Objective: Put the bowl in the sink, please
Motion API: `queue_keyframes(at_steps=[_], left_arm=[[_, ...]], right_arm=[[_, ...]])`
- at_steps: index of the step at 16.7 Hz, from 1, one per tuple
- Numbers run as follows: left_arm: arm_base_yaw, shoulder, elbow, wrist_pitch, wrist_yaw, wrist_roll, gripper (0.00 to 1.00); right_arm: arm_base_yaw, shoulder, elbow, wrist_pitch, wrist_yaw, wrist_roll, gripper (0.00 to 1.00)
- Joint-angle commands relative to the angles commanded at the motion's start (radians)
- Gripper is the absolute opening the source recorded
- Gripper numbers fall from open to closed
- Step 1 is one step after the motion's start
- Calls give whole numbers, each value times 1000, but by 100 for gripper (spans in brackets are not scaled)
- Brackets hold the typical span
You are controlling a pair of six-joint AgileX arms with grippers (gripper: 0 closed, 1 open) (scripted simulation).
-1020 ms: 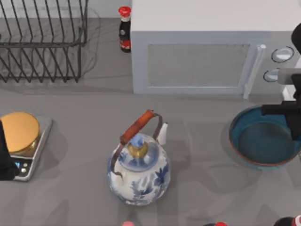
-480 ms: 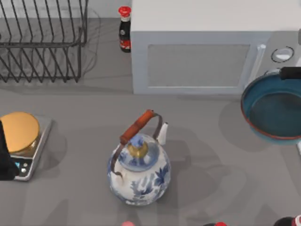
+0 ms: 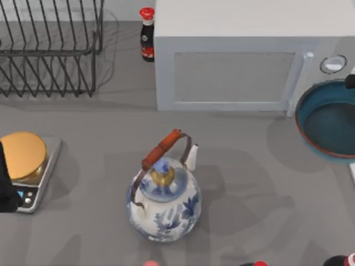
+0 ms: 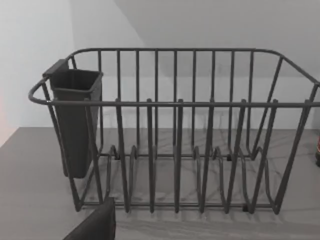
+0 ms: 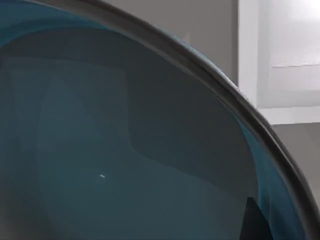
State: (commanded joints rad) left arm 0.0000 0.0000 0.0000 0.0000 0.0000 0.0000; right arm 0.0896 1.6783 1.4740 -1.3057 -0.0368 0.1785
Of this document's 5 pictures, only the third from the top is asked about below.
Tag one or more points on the blue and white teapot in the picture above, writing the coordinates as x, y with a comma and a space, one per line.
166, 199

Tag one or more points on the microwave door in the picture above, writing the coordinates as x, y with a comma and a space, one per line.
233, 77

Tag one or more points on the dark bottle with red cap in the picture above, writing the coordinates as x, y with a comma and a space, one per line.
147, 41

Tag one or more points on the pale microwave oven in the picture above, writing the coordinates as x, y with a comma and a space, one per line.
249, 27

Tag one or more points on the pink bottle cap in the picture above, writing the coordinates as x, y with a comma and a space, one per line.
150, 263

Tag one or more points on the grey kitchen scale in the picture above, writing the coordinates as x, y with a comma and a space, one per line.
41, 183

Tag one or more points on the red capped dark bottle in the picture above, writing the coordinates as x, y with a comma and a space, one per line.
256, 264

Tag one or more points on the gold round tin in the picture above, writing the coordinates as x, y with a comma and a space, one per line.
23, 155

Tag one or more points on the microwave knob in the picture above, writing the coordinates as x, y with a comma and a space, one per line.
332, 64

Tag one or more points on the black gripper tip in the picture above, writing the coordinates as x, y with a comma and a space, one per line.
7, 188

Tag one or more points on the dark bottle with red label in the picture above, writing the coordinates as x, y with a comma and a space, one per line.
342, 260

